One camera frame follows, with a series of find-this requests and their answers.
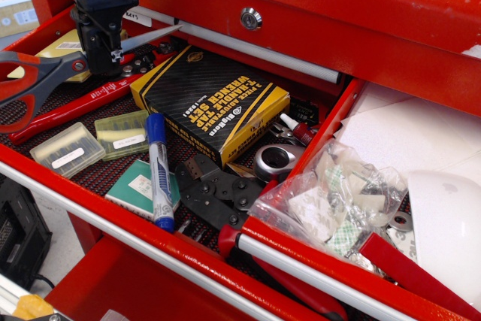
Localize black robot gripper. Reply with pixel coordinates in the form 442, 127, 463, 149
71, 0, 139, 74

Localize red grey handled scissors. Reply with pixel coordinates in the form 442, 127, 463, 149
1, 25, 181, 134

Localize left open red drawer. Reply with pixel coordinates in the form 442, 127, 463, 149
0, 1, 362, 321

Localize open red drawer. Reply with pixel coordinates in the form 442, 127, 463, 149
237, 79, 480, 320
0, 1, 362, 321

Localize silver drawer lock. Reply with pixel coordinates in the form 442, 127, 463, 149
240, 7, 262, 31

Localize right open red drawer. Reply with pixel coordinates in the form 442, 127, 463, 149
237, 79, 480, 320

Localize yellow flat plastic case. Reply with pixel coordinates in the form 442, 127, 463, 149
7, 29, 91, 83

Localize white markers label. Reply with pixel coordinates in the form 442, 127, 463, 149
123, 10, 152, 28

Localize green clear bit case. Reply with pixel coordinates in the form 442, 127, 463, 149
94, 110, 149, 162

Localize blue white marker pen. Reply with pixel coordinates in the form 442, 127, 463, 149
145, 114, 174, 233

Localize clear drill bit case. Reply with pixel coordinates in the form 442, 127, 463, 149
30, 122, 106, 179

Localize cardboard box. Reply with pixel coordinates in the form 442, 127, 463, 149
0, 0, 39, 38

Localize black yellow tap wrench box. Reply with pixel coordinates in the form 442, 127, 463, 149
131, 45, 290, 166

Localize green white small box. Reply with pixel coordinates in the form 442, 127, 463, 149
104, 159, 182, 223

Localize silver grey tape measure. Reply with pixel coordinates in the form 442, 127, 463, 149
253, 144, 305, 183

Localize black electronic device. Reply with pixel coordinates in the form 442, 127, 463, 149
1, 176, 52, 289

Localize red threadlocker bottle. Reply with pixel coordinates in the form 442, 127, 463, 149
280, 113, 316, 146

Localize yellow sponge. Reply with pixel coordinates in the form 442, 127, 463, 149
13, 295, 55, 320

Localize clear bag of adhesive mounts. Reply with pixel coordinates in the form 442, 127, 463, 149
248, 139, 407, 274

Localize red tool chest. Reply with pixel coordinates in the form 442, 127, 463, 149
18, 0, 481, 321

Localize steel washer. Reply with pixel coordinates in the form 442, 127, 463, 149
389, 211, 413, 232

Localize white apple mouse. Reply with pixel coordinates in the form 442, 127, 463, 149
408, 171, 480, 310

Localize red handled crimping pliers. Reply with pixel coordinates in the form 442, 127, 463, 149
8, 41, 175, 145

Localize black crimping tool red handles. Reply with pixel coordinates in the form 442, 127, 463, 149
174, 154, 348, 320

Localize black cable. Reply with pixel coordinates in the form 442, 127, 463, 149
33, 274, 56, 292

